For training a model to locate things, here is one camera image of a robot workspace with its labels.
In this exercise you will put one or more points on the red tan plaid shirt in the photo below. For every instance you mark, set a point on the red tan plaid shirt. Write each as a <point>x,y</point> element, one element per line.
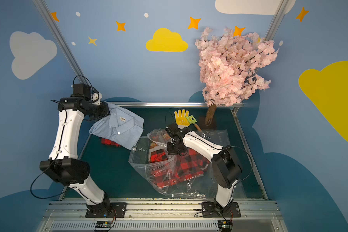
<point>159,137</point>

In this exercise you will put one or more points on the green toy garden rake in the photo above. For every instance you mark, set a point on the green toy garden rake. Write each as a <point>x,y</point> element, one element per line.
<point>191,119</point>

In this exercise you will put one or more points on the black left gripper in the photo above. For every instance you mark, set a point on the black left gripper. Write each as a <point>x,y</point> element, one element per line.
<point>103,109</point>

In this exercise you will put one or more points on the aluminium corner post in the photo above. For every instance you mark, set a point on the aluminium corner post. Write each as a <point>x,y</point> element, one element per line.
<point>254,104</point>
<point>57,34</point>

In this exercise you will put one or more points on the right aluminium corner post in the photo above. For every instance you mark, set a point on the right aluminium corner post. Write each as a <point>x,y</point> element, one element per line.
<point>254,104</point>

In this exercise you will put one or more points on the left aluminium corner post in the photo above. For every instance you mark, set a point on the left aluminium corner post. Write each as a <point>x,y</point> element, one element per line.
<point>57,34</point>

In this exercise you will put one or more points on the left green circuit board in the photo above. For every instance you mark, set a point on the left green circuit board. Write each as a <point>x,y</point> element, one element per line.
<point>103,225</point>

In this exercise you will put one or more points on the clear plastic vacuum bag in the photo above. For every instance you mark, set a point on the clear plastic vacuum bag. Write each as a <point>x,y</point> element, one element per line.
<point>200,187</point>

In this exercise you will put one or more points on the right green circuit board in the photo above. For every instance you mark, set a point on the right green circuit board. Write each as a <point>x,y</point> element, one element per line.
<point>224,226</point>

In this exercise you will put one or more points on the aluminium front rail platform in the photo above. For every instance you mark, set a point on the aluminium front rail platform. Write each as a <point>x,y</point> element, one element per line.
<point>162,215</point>

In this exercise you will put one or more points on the aluminium back frame rail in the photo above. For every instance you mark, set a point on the aluminium back frame rail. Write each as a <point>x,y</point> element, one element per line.
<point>160,104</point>

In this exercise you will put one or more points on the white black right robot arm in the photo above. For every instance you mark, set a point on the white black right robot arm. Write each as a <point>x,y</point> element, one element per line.
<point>226,166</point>

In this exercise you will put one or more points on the pink cherry blossom tree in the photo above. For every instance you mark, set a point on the pink cherry blossom tree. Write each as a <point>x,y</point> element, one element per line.
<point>228,67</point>

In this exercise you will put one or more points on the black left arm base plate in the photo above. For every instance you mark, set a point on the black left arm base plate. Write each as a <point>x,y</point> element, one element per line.
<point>113,210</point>

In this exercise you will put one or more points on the light blue shirt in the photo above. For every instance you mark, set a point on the light blue shirt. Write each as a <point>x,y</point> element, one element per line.
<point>122,126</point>

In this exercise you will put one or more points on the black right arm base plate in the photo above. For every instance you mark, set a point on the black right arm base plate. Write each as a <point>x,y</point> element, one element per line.
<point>213,209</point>

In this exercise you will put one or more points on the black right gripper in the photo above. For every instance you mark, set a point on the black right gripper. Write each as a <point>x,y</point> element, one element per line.
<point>171,131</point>

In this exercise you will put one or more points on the yellow dotted work glove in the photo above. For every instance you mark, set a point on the yellow dotted work glove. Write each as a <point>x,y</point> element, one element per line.
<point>181,118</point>

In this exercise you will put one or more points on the green circuit board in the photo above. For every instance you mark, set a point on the green circuit board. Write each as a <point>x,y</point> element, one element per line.
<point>224,226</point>
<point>103,225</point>

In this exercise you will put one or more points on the red black plaid shirt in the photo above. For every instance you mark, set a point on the red black plaid shirt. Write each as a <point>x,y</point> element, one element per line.
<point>168,170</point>
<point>109,142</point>

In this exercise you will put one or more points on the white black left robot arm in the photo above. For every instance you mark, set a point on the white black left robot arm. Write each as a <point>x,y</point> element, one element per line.
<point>63,165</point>

